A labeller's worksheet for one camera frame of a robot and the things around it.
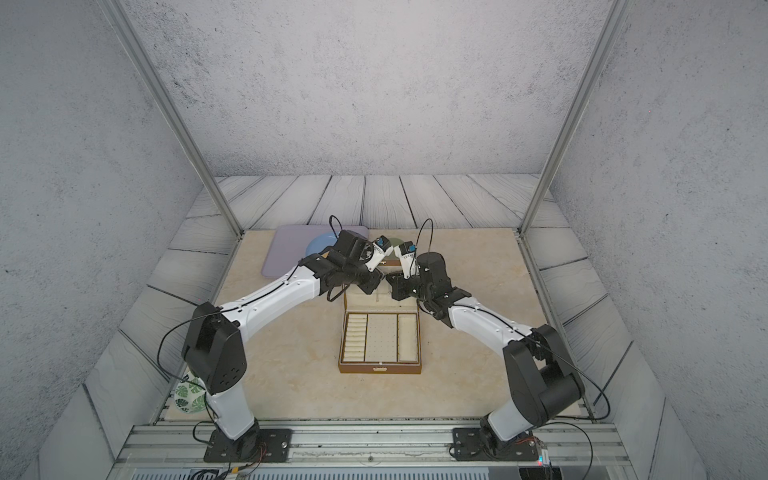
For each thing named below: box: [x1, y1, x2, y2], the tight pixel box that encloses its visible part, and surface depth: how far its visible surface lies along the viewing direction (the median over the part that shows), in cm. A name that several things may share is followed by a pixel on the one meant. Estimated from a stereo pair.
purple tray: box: [262, 225, 369, 278], surface depth 120 cm
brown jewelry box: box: [338, 260, 422, 375], surface depth 88 cm
